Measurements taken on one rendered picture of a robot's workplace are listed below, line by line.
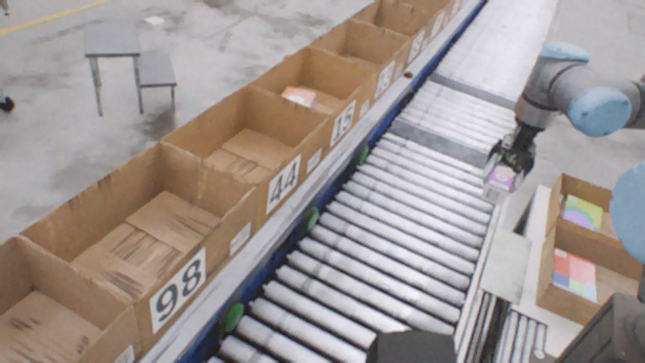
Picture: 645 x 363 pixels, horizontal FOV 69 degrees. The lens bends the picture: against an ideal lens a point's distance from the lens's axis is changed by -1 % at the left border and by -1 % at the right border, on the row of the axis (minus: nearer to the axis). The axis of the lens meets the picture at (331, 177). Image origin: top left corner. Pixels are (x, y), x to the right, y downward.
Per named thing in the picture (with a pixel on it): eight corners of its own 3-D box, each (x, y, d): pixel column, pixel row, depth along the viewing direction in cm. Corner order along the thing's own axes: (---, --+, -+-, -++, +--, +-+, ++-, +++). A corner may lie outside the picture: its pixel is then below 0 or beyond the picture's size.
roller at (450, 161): (500, 193, 182) (505, 182, 178) (377, 143, 195) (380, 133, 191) (502, 185, 185) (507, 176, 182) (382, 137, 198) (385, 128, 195)
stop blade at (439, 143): (496, 179, 185) (506, 160, 180) (390, 136, 197) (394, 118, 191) (497, 178, 186) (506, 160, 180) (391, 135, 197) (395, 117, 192)
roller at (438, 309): (457, 333, 129) (463, 323, 126) (292, 253, 142) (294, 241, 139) (461, 320, 132) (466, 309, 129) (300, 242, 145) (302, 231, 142)
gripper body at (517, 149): (490, 166, 107) (512, 122, 100) (496, 148, 114) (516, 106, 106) (523, 179, 105) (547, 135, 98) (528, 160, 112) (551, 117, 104)
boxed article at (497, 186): (508, 185, 121) (514, 171, 119) (502, 206, 114) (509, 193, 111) (488, 177, 123) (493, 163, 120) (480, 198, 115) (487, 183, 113)
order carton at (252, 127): (253, 235, 120) (257, 185, 110) (162, 190, 128) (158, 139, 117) (322, 160, 149) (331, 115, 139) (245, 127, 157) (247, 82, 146)
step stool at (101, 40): (179, 113, 312) (175, 51, 285) (96, 118, 293) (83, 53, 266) (171, 82, 341) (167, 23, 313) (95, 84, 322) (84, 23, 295)
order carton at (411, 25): (401, 74, 207) (412, 37, 196) (342, 53, 214) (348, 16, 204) (426, 47, 236) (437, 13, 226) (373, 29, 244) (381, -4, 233)
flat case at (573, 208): (601, 211, 169) (603, 207, 168) (598, 242, 155) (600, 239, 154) (562, 195, 173) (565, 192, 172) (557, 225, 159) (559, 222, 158)
